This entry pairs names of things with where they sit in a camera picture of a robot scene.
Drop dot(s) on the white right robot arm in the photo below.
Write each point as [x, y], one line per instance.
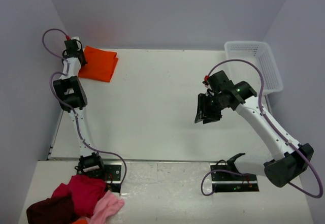
[288, 156]

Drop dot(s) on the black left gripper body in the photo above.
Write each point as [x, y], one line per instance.
[79, 52]

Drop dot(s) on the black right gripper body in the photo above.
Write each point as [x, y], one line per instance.
[210, 106]

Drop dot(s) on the crimson red t shirt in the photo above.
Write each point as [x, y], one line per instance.
[84, 191]

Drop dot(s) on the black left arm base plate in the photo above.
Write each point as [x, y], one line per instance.
[112, 177]

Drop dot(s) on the dark maroon t shirt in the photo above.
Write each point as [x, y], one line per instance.
[52, 210]

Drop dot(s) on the white plastic basket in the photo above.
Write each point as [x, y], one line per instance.
[253, 58]

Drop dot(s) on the orange t shirt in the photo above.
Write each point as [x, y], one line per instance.
[100, 64]

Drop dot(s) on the pink t shirt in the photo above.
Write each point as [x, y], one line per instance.
[106, 207]

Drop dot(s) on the orange red cloth piece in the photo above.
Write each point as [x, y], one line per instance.
[82, 220]

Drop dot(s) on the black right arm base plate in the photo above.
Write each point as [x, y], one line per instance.
[229, 183]

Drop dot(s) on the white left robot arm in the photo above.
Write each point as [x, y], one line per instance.
[72, 99]

